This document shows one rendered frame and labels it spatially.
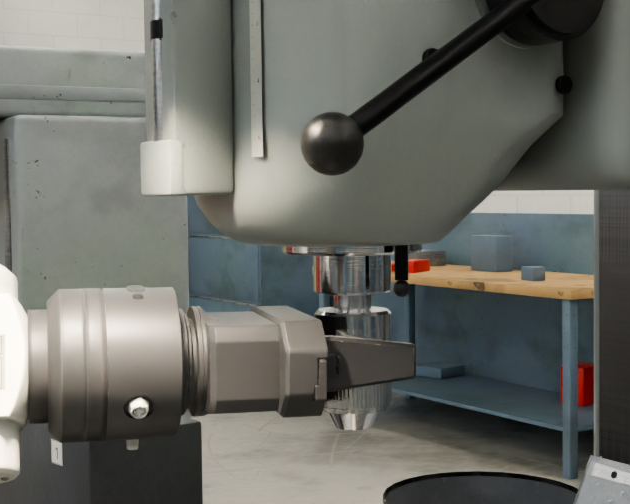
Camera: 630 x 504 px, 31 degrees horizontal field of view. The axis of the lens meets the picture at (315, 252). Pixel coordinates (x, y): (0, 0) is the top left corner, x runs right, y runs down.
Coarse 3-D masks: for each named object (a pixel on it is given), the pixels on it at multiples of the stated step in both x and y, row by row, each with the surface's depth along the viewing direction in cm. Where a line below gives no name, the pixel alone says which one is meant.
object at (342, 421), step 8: (336, 416) 70; (344, 416) 69; (352, 416) 69; (360, 416) 69; (368, 416) 70; (376, 416) 70; (336, 424) 70; (344, 424) 70; (352, 424) 70; (360, 424) 70; (368, 424) 70
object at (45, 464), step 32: (32, 448) 110; (64, 448) 105; (96, 448) 102; (160, 448) 106; (192, 448) 108; (32, 480) 110; (64, 480) 105; (96, 480) 102; (128, 480) 104; (160, 480) 106; (192, 480) 108
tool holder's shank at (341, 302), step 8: (336, 296) 70; (344, 296) 69; (352, 296) 69; (360, 296) 69; (368, 296) 70; (336, 304) 70; (344, 304) 70; (352, 304) 69; (360, 304) 69; (368, 304) 70
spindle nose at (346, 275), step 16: (320, 256) 69; (336, 256) 68; (352, 256) 68; (368, 256) 68; (384, 256) 69; (320, 272) 69; (336, 272) 68; (352, 272) 68; (368, 272) 68; (384, 272) 69; (320, 288) 69; (336, 288) 68; (352, 288) 68; (368, 288) 68; (384, 288) 69
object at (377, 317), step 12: (324, 312) 69; (336, 312) 69; (348, 312) 69; (360, 312) 69; (372, 312) 69; (384, 312) 69; (324, 324) 69; (336, 324) 68; (348, 324) 68; (360, 324) 68; (372, 324) 68; (384, 324) 69
